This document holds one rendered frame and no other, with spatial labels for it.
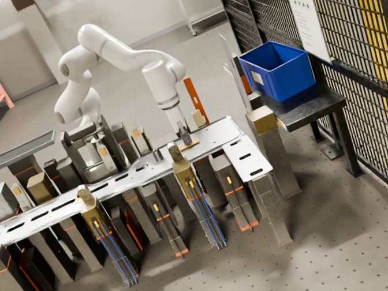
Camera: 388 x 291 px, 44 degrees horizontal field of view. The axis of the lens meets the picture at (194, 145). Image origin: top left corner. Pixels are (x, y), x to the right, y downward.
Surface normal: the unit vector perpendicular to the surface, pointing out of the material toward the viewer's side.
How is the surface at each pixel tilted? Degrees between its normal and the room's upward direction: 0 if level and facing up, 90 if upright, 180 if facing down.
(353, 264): 0
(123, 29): 90
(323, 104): 0
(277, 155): 90
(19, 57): 90
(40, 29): 90
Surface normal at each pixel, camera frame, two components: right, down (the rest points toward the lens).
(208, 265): -0.38, -0.82
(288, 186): 0.19, 0.39
